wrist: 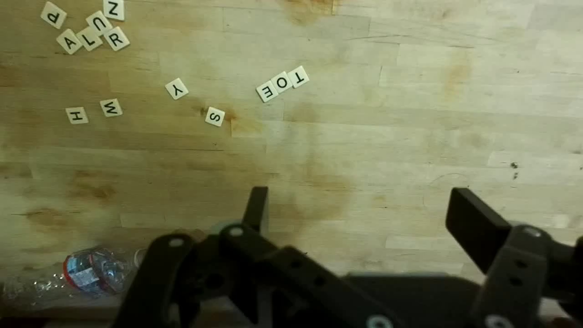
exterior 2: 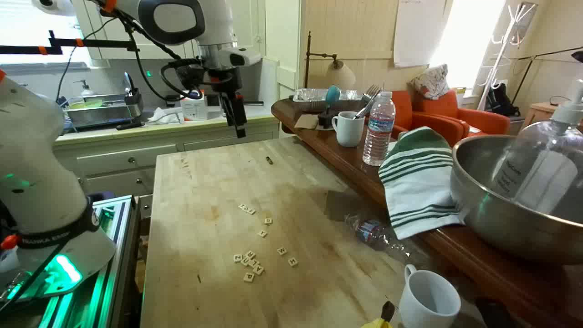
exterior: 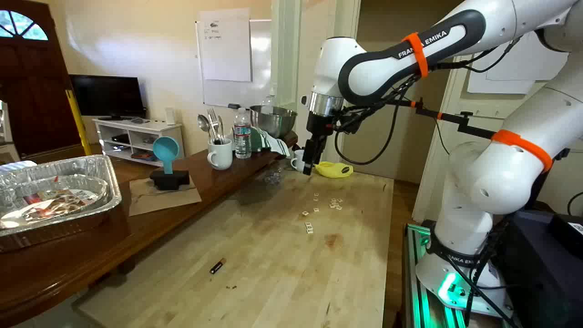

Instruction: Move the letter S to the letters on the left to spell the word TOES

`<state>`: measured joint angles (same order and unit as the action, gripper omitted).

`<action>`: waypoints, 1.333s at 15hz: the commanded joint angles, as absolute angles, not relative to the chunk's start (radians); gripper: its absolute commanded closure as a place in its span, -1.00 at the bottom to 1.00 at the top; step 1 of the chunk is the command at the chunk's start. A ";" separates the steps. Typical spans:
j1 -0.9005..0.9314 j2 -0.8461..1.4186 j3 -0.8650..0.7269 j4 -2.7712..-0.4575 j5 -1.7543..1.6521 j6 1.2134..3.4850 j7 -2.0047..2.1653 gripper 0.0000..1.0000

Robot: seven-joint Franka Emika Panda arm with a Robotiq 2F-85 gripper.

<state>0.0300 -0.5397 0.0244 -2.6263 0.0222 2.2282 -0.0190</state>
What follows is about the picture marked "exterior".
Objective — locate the brown paper sheet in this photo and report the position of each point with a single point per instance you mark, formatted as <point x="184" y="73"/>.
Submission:
<point x="146" y="197"/>

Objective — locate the black flat screen monitor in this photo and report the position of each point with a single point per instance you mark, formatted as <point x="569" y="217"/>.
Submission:
<point x="108" y="95"/>

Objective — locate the green striped white towel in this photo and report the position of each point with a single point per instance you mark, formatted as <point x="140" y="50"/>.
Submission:
<point x="264" y="141"/>

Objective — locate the clear plastic water bottle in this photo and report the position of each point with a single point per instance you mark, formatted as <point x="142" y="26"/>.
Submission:
<point x="242" y="135"/>

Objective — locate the white wall whiteboard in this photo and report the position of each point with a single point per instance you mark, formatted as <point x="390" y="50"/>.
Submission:
<point x="235" y="57"/>

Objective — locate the aluminium foil tray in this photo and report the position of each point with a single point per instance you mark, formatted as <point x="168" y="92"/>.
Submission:
<point x="57" y="192"/>

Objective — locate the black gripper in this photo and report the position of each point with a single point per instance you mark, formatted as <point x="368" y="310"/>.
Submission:
<point x="321" y="128"/>

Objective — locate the yellow bowl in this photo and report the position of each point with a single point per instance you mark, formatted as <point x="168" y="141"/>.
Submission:
<point x="333" y="170"/>

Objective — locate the teal measuring cup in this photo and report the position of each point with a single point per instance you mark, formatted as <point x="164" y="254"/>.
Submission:
<point x="166" y="150"/>

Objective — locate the white shelf unit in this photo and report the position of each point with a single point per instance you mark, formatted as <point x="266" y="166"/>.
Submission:
<point x="133" y="141"/>

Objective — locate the small black object on table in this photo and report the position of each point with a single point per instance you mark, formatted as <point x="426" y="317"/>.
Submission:
<point x="217" y="266"/>

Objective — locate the white ceramic mug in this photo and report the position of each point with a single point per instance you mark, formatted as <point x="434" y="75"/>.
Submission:
<point x="221" y="155"/>

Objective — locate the green lit aluminium base rail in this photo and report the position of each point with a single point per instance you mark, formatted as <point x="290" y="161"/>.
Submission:
<point x="425" y="292"/>

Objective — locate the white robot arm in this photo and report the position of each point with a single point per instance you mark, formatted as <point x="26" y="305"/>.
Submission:
<point x="481" y="183"/>

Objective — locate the steel mixing bowl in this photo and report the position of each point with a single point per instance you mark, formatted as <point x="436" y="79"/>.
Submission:
<point x="277" y="122"/>

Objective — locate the dark wooden door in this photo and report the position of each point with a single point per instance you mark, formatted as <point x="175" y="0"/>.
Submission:
<point x="33" y="79"/>

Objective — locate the black equipment box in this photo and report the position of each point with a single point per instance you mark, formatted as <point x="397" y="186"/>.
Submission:
<point x="541" y="263"/>

